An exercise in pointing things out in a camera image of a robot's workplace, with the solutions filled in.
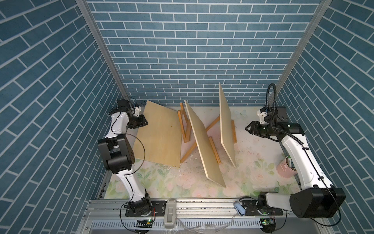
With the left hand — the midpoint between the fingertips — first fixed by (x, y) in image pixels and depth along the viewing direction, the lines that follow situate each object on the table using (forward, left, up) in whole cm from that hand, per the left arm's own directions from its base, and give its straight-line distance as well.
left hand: (147, 122), depth 93 cm
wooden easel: (-13, -26, +14) cm, 32 cm away
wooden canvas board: (-10, -9, -6) cm, 15 cm away
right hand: (-12, -61, +11) cm, 63 cm away
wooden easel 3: (-1, -59, -8) cm, 59 cm away
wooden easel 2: (-9, -42, -8) cm, 43 cm away
